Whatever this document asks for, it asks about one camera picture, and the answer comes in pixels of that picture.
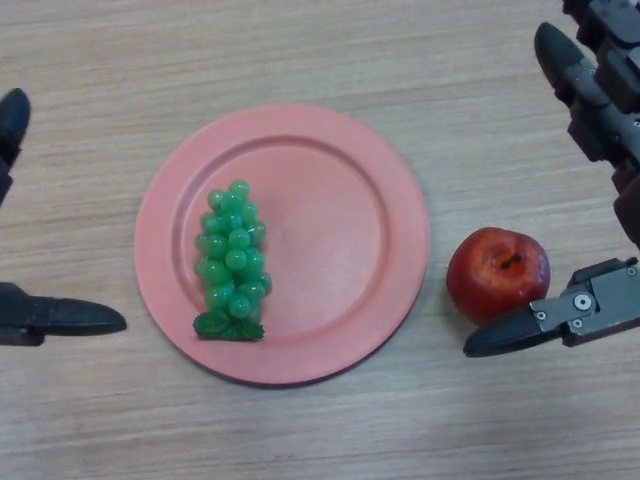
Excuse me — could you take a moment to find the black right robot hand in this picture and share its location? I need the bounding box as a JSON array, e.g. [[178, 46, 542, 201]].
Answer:
[[462, 0, 640, 358]]

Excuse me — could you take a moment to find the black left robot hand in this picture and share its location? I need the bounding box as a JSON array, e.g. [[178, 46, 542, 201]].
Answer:
[[0, 88, 128, 347]]

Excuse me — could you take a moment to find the green grapes bunch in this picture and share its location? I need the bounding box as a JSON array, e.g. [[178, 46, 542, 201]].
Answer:
[[193, 179, 273, 343]]

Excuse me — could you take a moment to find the pink round plate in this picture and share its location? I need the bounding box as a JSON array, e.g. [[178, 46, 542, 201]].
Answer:
[[133, 103, 431, 386]]

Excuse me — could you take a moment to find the red apple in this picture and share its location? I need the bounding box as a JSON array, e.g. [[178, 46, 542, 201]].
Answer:
[[445, 226, 552, 327]]

